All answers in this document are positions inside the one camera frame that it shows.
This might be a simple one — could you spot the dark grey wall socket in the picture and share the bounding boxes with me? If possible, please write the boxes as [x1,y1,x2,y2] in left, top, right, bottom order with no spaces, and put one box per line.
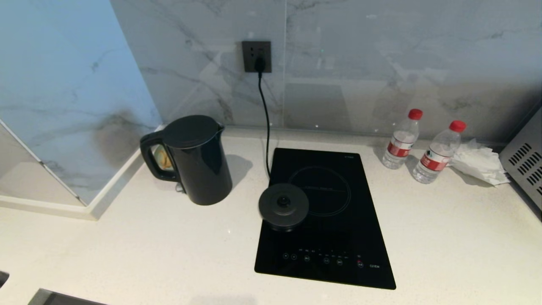
[242,41,272,73]

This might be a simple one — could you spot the crumpled white tissue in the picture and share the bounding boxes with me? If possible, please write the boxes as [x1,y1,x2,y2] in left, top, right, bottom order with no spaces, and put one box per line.
[449,138,511,187]

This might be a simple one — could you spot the red-capped water bottle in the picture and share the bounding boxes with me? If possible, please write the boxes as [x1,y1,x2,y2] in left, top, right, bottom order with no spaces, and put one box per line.
[412,120,467,184]
[382,108,424,170]

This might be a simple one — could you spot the silver vented appliance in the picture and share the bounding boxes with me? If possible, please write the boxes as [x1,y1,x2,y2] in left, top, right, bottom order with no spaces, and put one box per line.
[499,108,542,211]

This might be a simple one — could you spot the round grey kettle base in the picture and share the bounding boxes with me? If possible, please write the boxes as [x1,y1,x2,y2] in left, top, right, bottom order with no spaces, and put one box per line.
[258,183,310,233]

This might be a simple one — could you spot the black power cord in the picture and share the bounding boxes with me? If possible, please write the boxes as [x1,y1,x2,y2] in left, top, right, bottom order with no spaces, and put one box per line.
[253,56,272,178]

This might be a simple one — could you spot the black electric kettle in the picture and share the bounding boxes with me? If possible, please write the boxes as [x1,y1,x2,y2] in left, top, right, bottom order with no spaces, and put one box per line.
[140,115,233,206]

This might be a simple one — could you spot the green plate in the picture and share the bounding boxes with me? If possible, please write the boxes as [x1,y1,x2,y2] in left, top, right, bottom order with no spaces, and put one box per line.
[154,145,174,171]

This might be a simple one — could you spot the black glass induction cooktop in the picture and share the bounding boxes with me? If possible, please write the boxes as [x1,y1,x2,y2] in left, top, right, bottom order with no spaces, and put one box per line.
[254,147,397,291]

